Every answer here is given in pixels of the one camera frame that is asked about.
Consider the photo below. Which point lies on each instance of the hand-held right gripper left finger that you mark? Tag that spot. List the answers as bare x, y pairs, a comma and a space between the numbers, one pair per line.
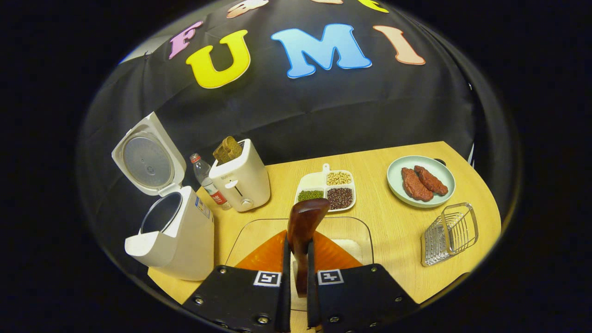
284, 296

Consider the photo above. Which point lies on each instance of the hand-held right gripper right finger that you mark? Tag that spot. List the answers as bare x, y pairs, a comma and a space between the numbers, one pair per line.
312, 296

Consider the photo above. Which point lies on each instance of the dark wooden spoon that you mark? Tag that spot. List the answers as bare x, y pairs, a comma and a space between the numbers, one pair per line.
303, 222

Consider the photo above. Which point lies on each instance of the white rice cooker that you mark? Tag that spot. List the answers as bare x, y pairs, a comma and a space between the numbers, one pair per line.
189, 249

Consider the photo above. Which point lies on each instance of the clear rice container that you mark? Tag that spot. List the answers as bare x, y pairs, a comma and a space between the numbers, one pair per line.
347, 229

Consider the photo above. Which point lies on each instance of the pile of green beans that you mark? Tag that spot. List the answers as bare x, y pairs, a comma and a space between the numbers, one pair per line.
310, 195

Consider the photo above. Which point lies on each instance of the pile of red beans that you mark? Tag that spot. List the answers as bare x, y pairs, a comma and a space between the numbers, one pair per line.
340, 198

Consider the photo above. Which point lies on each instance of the white divided bean tray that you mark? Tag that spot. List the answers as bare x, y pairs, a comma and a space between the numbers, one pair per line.
312, 180

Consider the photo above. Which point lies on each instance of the pile of soybeans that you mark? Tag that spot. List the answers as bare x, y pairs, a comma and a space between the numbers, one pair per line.
339, 178

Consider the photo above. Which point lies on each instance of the white toaster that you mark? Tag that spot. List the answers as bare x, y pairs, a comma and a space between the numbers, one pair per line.
245, 180

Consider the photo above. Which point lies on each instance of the pale green plate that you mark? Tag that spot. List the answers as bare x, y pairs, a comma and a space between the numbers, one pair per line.
395, 178

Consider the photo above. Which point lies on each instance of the plastic bottle red label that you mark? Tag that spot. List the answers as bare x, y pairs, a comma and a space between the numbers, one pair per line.
203, 173

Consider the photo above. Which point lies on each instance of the red meat slice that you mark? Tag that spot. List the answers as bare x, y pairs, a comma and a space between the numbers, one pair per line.
432, 181
415, 185

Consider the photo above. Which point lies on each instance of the small black knob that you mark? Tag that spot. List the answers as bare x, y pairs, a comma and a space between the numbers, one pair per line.
440, 162

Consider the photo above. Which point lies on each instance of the black backdrop cloth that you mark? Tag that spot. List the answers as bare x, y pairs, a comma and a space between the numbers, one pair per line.
323, 106

